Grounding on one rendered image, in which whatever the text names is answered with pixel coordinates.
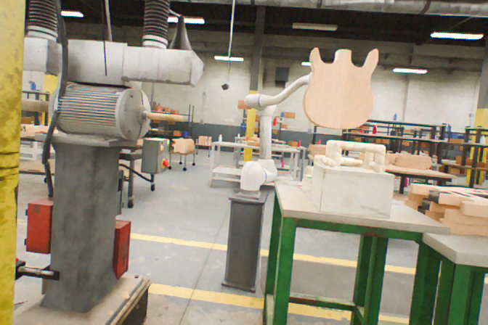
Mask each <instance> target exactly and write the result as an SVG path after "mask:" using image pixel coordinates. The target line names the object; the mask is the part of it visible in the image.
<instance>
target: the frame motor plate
mask: <svg viewBox="0 0 488 325"><path fill-rule="evenodd" d="M46 134H47V133H43V134H35V140H36V141H45V138H46ZM51 142H58V143H66V144H80V145H87V146H95V147H122V146H128V145H136V144H137V141H133V140H128V141H112V140H109V139H105V140H104V139H90V138H81V137H74V136H67V134H66V133H53V136H52V140H51Z"/></svg>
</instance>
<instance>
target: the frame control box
mask: <svg viewBox="0 0 488 325"><path fill-rule="evenodd" d="M161 140H163V145H161V144H160V143H161ZM167 140H168V139H157V138H154V139H143V145H142V166H141V173H150V175H151V179H148V178H146V177H145V176H143V175H142V174H140V173H138V172H137V171H135V170H134V169H132V168H130V167H129V166H127V165H125V164H123V163H119V166H123V167H125V168H127V169H129V170H130V171H131V172H133V173H135V174H137V175H138V176H139V177H141V178H143V179H144V180H146V181H149V182H152V181H153V180H154V174H157V173H160V172H163V171H165V170H167V169H168V166H167V167H165V165H163V162H165V161H166V160H168V151H169V149H168V150H167V146H168V145H169V144H167ZM162 146H163V151H161V147H162Z"/></svg>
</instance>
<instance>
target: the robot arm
mask: <svg viewBox="0 0 488 325"><path fill-rule="evenodd" d="M311 81H312V72H311V73H310V74H309V75H307V76H304V77H302V78H299V79H298V80H297V81H295V82H294V83H292V84H291V85H290V86H289V87H287V88H286V89H285V90H284V91H283V92H281V93H280V94H278V95H277V96H267V95H263V94H250V95H248V96H246V97H245V98H244V103H245V105H246V106H248V107H252V108H254V109H256V110H257V111H258V114H259V117H260V158H259V160H258V161H257V162H256V161H248V162H247V163H246V164H244V166H243V169H242V173H241V180H240V189H234V192H235V193H237V194H236V197H244V198H250V199H259V197H260V195H261V192H259V187H260V186H261V185H262V184H268V183H271V182H273V181H274V180H275V179H276V177H277V169H276V167H275V162H274V161H273V159H271V133H272V116H273V113H274V111H275V109H276V107H277V104H279V103H281V102H283V101H284V100H285V99H287V98H288V97H289V96H290V95H291V94H292V93H293V92H295V91H296V90H297V89H299V88H300V87H301V86H303V85H306V84H307V85H309V84H310V83H311Z"/></svg>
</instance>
